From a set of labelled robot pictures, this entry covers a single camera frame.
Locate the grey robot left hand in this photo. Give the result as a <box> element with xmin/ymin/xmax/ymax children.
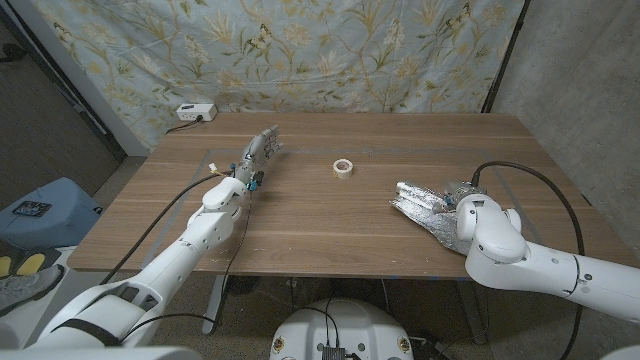
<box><xmin>234</xmin><ymin>124</ymin><xmax>285</xmax><ymax>191</ymax></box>

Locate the aluminum foil sheet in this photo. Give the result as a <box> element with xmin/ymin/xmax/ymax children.
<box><xmin>389</xmin><ymin>180</ymin><xmax>474</xmax><ymax>256</ymax></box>

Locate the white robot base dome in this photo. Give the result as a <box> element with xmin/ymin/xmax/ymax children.
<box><xmin>269</xmin><ymin>298</ymin><xmax>415</xmax><ymax>360</ymax></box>

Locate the white tape roll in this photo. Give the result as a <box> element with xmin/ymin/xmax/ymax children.
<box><xmin>333</xmin><ymin>158</ymin><xmax>354</xmax><ymax>180</ymax></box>

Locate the white power strip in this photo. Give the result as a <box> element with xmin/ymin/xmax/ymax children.
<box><xmin>175</xmin><ymin>103</ymin><xmax>218</xmax><ymax>123</ymax></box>

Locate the floral backdrop cloth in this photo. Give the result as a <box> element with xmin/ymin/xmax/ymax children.
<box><xmin>30</xmin><ymin>0</ymin><xmax>529</xmax><ymax>151</ymax></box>

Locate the grey table leg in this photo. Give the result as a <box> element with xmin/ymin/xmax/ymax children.
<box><xmin>455</xmin><ymin>279</ymin><xmax>489</xmax><ymax>346</ymax></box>
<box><xmin>201</xmin><ymin>274</ymin><xmax>230</xmax><ymax>336</ymax></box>

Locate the black printed marker card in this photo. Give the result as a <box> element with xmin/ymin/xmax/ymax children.
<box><xmin>12</xmin><ymin>200</ymin><xmax>53</xmax><ymax>218</ymax></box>

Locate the black shoe yellow insole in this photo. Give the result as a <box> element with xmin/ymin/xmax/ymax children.
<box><xmin>12</xmin><ymin>247</ymin><xmax>62</xmax><ymax>279</ymax></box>
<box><xmin>0</xmin><ymin>244</ymin><xmax>14</xmax><ymax>280</ymax></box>

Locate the grey sneaker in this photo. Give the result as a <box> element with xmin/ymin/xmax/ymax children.
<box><xmin>0</xmin><ymin>263</ymin><xmax>66</xmax><ymax>315</ymax></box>

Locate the black backdrop stand pole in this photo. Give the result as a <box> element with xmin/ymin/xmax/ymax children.
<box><xmin>480</xmin><ymin>0</ymin><xmax>532</xmax><ymax>114</ymax></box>

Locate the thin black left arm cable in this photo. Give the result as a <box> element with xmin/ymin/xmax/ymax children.
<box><xmin>119</xmin><ymin>189</ymin><xmax>253</xmax><ymax>344</ymax></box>

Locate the black power strip cord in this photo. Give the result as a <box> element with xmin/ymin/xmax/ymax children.
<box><xmin>165</xmin><ymin>115</ymin><xmax>205</xmax><ymax>135</ymax></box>

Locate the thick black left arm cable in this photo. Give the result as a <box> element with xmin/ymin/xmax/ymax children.
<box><xmin>99</xmin><ymin>169</ymin><xmax>235</xmax><ymax>286</ymax></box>

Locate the black cable on base dome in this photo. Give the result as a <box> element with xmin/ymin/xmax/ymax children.
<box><xmin>298</xmin><ymin>298</ymin><xmax>342</xmax><ymax>349</ymax></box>

